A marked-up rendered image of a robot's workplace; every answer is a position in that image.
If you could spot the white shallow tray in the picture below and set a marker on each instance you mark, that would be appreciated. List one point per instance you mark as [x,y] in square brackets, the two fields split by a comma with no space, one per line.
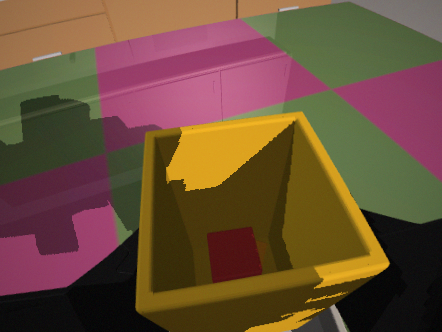
[327,321]

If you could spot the dark yellow square cup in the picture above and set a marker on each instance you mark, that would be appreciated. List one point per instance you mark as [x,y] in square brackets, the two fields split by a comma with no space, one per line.
[270,173]

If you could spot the dark red block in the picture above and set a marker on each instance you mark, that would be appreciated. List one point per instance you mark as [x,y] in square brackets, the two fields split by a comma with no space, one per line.
[233,255]

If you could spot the orange block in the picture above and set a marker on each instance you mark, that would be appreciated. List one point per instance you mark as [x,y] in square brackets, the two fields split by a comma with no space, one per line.
[261,249]

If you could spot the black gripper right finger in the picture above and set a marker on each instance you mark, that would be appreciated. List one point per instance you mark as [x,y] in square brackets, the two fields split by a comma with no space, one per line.
[405,296]

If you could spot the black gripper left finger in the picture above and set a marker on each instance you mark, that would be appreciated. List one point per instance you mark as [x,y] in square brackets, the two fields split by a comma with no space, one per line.
[102,300]

